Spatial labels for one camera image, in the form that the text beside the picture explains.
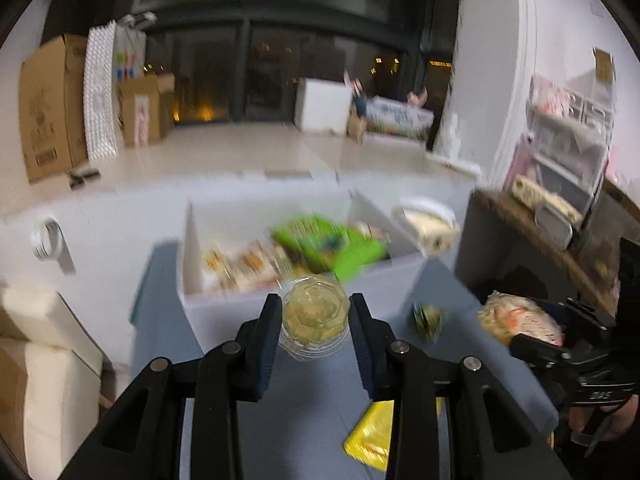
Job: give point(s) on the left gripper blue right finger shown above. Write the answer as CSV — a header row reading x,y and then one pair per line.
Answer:
x,y
391,369

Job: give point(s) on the large brown cardboard box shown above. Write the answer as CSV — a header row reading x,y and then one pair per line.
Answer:
x,y
51,107

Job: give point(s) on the white dotted paper bag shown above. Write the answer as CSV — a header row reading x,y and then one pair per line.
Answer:
x,y
99,93

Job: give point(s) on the small green candy packet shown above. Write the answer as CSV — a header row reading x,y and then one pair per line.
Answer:
x,y
429,321

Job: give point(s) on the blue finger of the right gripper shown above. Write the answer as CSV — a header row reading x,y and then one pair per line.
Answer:
x,y
558,310
537,352

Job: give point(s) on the white spray bottle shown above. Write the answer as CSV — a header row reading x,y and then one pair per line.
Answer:
x,y
447,143

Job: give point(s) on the round cracker snack packet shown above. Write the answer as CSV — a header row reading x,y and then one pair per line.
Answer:
x,y
505,316

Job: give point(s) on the roll of white tape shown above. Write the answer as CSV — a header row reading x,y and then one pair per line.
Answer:
x,y
47,240

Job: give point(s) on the clear plastic drawer shelf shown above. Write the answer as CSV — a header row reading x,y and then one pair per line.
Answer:
x,y
567,140

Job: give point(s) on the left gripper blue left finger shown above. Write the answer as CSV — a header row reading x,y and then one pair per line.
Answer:
x,y
239,370

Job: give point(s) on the black scissors on ledge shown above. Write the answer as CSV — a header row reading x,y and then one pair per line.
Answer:
x,y
77,179

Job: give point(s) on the clear jelly cup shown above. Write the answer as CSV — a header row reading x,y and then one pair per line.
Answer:
x,y
314,318

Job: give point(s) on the corn rice cake packet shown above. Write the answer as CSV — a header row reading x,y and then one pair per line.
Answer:
x,y
256,266

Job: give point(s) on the person's right hand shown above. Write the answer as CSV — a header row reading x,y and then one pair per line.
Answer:
x,y
604,423

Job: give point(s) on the yellow snack pouch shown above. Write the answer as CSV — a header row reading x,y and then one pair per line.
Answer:
x,y
369,441

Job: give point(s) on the cream sofa armrest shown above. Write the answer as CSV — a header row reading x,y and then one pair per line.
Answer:
x,y
50,381

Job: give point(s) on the white colourful shopping bag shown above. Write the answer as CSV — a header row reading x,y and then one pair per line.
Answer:
x,y
130,45

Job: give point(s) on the white storage box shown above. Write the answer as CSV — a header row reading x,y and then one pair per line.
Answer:
x,y
235,222

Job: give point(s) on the printed landscape carton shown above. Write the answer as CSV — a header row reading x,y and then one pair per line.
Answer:
x,y
398,119

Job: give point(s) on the green snack bag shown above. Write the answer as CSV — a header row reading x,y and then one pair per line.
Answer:
x,y
326,246

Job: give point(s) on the small open cardboard box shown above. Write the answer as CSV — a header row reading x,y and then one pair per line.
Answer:
x,y
147,105

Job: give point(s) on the tissue box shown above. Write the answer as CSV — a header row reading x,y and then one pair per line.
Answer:
x,y
431,225

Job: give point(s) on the white foam box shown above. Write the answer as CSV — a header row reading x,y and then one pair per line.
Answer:
x,y
322,106

